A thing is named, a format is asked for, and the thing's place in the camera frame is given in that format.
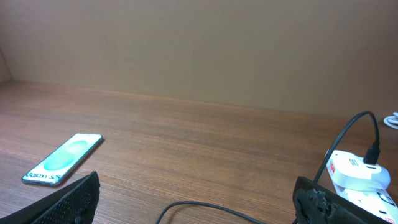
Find white power strip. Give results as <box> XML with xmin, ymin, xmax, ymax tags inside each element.
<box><xmin>333</xmin><ymin>184</ymin><xmax>397</xmax><ymax>224</ymax></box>

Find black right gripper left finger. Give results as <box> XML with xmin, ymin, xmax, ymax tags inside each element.
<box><xmin>1</xmin><ymin>171</ymin><xmax>100</xmax><ymax>224</ymax></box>

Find white USB charger plug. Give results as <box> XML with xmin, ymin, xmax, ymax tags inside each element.
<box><xmin>326</xmin><ymin>151</ymin><xmax>391</xmax><ymax>191</ymax></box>

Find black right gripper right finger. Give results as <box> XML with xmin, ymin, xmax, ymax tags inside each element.
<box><xmin>292</xmin><ymin>176</ymin><xmax>388</xmax><ymax>224</ymax></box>

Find Galaxy smartphone blue screen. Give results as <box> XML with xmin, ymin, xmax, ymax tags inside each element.
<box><xmin>21</xmin><ymin>133</ymin><xmax>103</xmax><ymax>186</ymax></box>

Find black USB charging cable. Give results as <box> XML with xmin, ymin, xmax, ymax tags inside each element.
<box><xmin>155</xmin><ymin>111</ymin><xmax>381</xmax><ymax>224</ymax></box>

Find white power strip cord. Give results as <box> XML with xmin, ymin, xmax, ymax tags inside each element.
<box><xmin>383</xmin><ymin>111</ymin><xmax>398</xmax><ymax>131</ymax></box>

